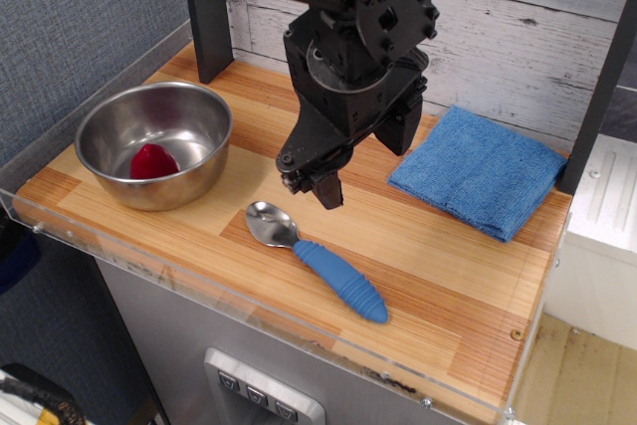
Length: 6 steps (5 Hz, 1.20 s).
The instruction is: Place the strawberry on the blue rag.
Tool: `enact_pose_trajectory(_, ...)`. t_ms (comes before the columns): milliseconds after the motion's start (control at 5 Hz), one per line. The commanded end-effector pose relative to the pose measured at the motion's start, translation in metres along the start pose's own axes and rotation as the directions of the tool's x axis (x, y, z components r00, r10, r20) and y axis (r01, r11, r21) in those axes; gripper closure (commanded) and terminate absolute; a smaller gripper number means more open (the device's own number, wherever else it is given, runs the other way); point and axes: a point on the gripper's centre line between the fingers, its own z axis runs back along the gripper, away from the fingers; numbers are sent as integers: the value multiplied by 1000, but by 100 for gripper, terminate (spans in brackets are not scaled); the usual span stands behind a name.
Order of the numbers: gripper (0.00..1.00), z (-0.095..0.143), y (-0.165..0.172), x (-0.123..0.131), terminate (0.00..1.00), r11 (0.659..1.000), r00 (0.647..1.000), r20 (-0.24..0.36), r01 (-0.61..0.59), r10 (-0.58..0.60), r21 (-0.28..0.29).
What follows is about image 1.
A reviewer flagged dark grey post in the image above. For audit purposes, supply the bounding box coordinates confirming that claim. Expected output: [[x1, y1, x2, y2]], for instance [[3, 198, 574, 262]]
[[557, 0, 636, 195], [187, 0, 234, 84]]

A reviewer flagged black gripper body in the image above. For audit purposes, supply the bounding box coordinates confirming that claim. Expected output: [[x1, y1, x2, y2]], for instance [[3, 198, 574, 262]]
[[277, 12, 428, 174]]

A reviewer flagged dark grey left post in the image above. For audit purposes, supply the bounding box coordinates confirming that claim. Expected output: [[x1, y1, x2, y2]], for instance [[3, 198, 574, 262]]
[[187, 0, 234, 84]]

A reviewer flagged blue handled metal spoon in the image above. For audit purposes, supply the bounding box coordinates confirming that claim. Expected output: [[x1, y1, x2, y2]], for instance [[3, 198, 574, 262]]
[[245, 201, 389, 324]]

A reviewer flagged stainless steel cabinet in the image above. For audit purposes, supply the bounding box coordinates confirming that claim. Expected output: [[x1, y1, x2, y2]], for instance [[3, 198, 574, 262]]
[[99, 261, 514, 424]]

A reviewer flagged yellow black object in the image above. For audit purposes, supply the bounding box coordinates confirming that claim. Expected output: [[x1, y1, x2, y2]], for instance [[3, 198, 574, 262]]
[[1, 375, 87, 424]]

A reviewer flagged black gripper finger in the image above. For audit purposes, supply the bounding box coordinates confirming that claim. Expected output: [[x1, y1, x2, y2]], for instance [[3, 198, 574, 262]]
[[282, 171, 343, 209], [374, 92, 423, 155]]

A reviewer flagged folded blue rag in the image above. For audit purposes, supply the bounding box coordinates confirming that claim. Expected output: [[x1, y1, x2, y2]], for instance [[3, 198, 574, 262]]
[[388, 106, 567, 243]]

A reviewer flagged white side cabinet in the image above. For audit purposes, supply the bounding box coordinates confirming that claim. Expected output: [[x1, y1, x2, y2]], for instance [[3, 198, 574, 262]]
[[544, 134, 636, 349]]

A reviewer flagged stainless steel bowl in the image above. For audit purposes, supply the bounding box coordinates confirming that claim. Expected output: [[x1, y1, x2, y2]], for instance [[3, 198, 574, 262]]
[[75, 82, 233, 211]]

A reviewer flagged clear acrylic guard rail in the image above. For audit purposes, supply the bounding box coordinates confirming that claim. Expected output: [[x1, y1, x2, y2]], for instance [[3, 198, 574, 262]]
[[1, 41, 571, 424]]

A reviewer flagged silver button control panel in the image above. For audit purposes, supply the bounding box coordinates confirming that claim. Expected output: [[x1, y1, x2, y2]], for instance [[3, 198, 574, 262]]
[[204, 347, 326, 424]]

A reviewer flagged dark grey right post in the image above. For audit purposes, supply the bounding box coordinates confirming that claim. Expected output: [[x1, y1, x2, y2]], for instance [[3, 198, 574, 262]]
[[557, 0, 636, 195]]

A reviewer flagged red toy strawberry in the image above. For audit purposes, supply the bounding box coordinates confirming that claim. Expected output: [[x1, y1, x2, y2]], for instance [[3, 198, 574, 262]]
[[129, 143, 180, 180]]

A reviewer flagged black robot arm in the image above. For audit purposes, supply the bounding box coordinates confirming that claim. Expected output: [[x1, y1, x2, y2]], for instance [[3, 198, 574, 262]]
[[277, 0, 439, 209]]

